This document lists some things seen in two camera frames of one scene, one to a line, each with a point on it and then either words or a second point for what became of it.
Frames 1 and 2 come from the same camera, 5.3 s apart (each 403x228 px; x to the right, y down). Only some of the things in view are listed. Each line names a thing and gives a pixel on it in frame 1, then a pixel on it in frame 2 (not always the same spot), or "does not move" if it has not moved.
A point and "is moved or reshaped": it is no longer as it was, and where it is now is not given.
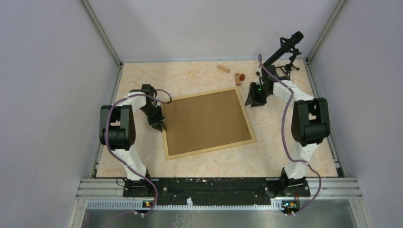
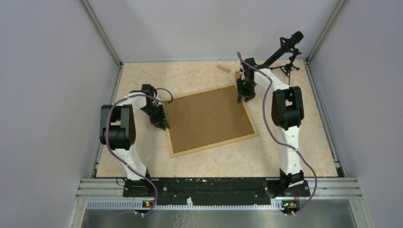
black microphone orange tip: [287, 45] does not move
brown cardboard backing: [204, 122] is moved or reshaped
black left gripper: [158, 122] does not move
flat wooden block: [223, 68] does not move
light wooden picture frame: [205, 123] does not move
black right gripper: [250, 100] to [246, 97]
